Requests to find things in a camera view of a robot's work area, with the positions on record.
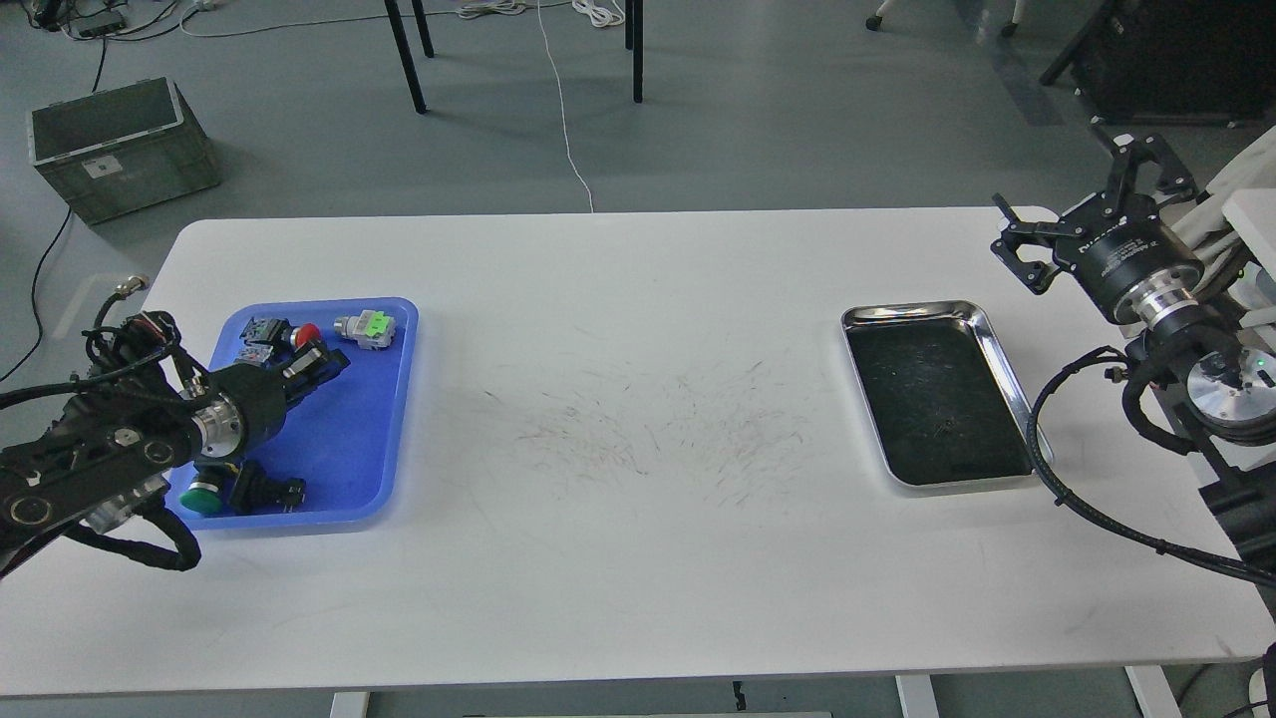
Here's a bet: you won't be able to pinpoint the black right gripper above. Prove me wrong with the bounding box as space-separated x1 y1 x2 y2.
991 122 1207 321

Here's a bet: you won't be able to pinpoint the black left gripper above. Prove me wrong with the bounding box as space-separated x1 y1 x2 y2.
205 339 350 455

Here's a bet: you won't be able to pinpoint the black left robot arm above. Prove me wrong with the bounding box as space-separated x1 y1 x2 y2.
1 275 348 575

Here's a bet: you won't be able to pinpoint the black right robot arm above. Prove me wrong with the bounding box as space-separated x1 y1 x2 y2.
991 128 1273 587

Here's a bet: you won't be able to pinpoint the blue plastic tray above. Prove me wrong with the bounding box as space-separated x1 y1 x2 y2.
165 296 419 533

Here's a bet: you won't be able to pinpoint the white cloth on chair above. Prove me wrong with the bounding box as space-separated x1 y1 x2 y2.
1171 128 1275 318

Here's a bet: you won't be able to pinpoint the black equipment case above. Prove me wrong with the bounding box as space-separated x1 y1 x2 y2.
1039 1 1275 126

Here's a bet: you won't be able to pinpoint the silver metal tray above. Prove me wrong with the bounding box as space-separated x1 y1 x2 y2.
841 300 1037 495

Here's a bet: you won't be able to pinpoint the grey plastic crate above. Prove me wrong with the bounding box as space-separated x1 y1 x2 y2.
27 78 222 224

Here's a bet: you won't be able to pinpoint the black table legs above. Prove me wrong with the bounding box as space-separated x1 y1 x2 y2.
384 0 644 115

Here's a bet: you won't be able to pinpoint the red push button switch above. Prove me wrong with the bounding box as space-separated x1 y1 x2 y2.
237 318 322 365

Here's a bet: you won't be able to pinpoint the grey switch with green cap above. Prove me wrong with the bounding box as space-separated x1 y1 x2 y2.
333 309 397 351

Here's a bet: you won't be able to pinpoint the green push button switch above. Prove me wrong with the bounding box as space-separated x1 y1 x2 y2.
177 463 240 517

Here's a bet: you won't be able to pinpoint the black cable on floor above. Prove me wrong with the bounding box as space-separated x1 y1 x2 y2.
0 207 77 385

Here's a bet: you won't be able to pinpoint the white cable on floor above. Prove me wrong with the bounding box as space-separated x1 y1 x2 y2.
457 0 627 213

